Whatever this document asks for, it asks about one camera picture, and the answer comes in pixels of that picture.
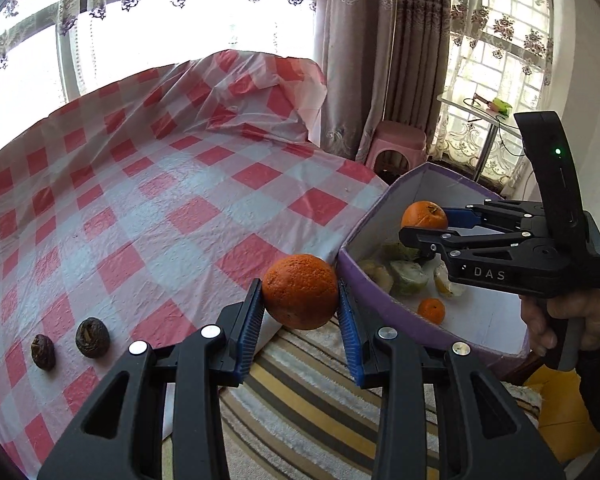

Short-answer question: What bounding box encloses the purple cardboard box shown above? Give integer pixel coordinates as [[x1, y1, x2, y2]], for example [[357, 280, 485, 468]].
[[336, 161, 533, 368]]

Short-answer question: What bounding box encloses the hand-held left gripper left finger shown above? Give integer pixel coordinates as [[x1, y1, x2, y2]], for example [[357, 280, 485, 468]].
[[37, 280, 265, 480]]

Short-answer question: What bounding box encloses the plastic-wrapped half melon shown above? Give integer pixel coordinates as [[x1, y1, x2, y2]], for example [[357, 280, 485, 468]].
[[360, 259, 395, 293]]

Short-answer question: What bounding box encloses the round dark wrinkled fruit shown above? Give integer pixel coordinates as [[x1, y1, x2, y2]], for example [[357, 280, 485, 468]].
[[76, 317, 111, 359]]

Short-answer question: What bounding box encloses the pink plastic stool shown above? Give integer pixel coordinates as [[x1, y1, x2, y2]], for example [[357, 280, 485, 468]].
[[365, 120, 428, 173]]

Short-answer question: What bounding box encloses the plastic-wrapped yellow fruit piece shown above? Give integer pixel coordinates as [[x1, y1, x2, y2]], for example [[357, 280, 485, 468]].
[[432, 260, 466, 300]]

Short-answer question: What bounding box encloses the large plastic-wrapped green melon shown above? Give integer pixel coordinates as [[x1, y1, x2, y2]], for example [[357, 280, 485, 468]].
[[389, 259, 431, 297]]

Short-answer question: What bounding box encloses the striped blanket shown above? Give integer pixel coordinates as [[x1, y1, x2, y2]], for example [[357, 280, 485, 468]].
[[160, 327, 546, 480]]

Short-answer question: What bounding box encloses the embroidered lace curtain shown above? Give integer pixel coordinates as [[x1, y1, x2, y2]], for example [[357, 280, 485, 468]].
[[427, 0, 556, 181]]

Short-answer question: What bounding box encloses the pink and brown thick curtain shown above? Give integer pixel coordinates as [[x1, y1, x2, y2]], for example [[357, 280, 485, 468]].
[[312, 0, 453, 166]]

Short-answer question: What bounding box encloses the glass side table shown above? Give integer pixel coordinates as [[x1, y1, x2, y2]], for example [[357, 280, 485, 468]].
[[437, 95, 531, 196]]

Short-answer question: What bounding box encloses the yellow cushion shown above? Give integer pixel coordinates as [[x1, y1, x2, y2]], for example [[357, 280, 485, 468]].
[[522, 365, 600, 461]]

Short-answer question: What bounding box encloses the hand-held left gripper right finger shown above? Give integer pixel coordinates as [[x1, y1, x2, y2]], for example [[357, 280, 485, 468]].
[[337, 282, 566, 480]]

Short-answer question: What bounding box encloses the small tangerine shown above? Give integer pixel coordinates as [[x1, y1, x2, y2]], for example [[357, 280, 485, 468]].
[[417, 298, 446, 324]]

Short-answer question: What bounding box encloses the red checked plastic tablecloth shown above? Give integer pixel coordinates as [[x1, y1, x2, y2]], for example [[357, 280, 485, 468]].
[[0, 50, 391, 480]]

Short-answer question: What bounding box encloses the orange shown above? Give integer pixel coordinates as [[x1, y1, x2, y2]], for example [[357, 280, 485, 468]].
[[261, 254, 340, 331], [401, 200, 449, 235]]

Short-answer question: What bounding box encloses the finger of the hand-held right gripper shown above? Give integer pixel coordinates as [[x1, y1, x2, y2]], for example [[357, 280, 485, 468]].
[[442, 200, 548, 235], [399, 226, 572, 291]]

